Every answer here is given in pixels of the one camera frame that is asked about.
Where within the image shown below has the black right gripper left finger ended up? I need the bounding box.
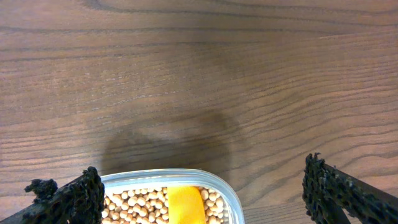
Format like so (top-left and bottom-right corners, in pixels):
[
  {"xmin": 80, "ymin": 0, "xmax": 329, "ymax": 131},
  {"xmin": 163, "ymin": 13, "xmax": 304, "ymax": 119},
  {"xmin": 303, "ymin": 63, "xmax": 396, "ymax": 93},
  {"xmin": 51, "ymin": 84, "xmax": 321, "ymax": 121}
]
[{"xmin": 1, "ymin": 166, "xmax": 104, "ymax": 224}]

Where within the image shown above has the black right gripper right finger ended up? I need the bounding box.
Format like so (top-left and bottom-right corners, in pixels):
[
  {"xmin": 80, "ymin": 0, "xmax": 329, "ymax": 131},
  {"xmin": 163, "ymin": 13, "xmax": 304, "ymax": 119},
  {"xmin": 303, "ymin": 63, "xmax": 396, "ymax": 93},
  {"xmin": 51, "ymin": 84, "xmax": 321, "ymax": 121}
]
[{"xmin": 302, "ymin": 153, "xmax": 397, "ymax": 224}]

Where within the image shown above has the yellow plastic scoop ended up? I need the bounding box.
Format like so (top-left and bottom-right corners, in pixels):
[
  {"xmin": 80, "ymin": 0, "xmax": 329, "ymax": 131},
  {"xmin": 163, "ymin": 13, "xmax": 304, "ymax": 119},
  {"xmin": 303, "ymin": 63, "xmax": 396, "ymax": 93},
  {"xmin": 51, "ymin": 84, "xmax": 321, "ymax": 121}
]
[{"xmin": 168, "ymin": 186, "xmax": 206, "ymax": 224}]

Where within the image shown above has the clear plastic container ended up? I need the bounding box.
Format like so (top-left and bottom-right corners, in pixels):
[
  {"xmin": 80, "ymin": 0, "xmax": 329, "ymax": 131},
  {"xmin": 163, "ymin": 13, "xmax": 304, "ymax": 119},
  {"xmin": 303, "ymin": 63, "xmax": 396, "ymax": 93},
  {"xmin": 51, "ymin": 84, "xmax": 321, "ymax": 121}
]
[{"xmin": 101, "ymin": 169, "xmax": 245, "ymax": 224}]

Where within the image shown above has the soybeans pile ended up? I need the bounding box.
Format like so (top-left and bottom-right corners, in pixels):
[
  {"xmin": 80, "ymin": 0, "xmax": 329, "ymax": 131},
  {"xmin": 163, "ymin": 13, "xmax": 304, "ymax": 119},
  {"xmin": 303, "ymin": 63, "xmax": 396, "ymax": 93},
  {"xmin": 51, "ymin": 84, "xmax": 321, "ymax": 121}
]
[{"xmin": 101, "ymin": 186, "xmax": 229, "ymax": 224}]

